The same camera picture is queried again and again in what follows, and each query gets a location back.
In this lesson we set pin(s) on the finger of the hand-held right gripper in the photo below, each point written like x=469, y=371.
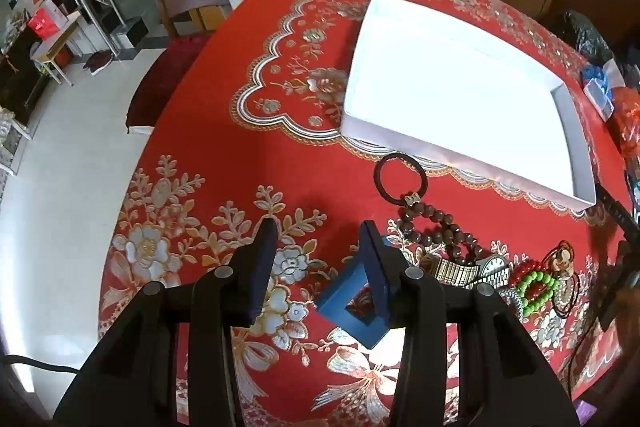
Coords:
x=617, y=212
x=620, y=282

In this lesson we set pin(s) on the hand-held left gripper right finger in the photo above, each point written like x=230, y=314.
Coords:
x=375, y=267

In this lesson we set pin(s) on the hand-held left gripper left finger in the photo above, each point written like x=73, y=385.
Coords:
x=262, y=267

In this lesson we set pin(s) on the blue jewelry card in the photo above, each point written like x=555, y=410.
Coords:
x=340, y=307

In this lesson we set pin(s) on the gold wristwatch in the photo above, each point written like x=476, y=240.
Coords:
x=450, y=272

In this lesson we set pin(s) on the white rectangular tray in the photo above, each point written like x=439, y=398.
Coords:
x=450, y=97

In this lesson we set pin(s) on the orange plastic bag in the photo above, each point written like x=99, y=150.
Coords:
x=627, y=122

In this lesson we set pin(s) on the red floral tablecloth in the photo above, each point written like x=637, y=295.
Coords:
x=225, y=157

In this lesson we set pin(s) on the silver wristwatch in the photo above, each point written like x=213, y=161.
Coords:
x=492, y=264

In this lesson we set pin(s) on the blue and white packet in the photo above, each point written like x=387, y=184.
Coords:
x=602, y=89

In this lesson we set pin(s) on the black plastic bag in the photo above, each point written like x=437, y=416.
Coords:
x=585, y=37

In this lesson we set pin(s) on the dark red seat cushion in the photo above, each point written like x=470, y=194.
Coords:
x=165, y=82

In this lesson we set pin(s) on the dark slippers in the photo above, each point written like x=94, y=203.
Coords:
x=97, y=62

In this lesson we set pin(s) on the black box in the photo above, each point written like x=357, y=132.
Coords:
x=130, y=37

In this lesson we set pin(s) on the small white desk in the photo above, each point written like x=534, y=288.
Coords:
x=55, y=44

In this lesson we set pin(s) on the red paper bag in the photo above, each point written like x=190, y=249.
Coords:
x=45, y=22

